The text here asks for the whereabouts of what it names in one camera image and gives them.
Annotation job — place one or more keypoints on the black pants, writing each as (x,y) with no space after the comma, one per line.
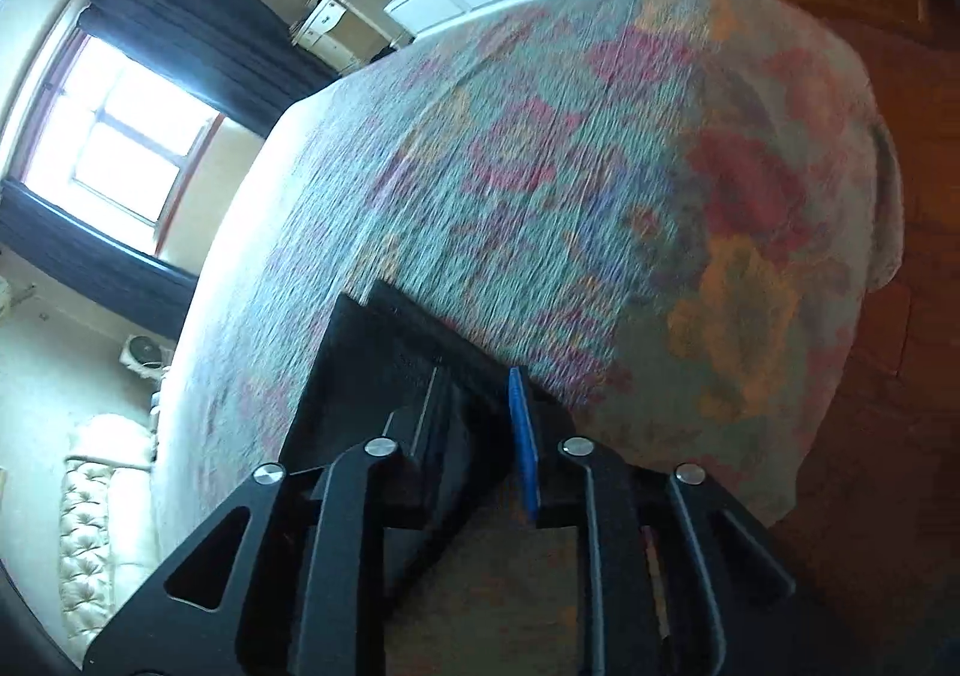
(390,346)

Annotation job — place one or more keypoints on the beige tufted leather bed frame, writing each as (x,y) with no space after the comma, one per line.
(97,511)

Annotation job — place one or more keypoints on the cream dressing table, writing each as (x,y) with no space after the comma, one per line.
(341,8)

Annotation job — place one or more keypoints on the bright window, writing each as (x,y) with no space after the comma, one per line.
(120,143)

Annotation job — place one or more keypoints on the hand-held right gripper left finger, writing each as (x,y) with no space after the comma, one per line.
(352,503)

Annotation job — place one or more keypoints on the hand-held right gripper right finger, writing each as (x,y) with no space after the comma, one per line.
(523,436)

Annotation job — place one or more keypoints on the dark blue curtain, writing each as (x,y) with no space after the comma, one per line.
(90,256)
(195,38)

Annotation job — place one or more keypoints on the bed with floral bedspread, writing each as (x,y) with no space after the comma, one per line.
(570,196)

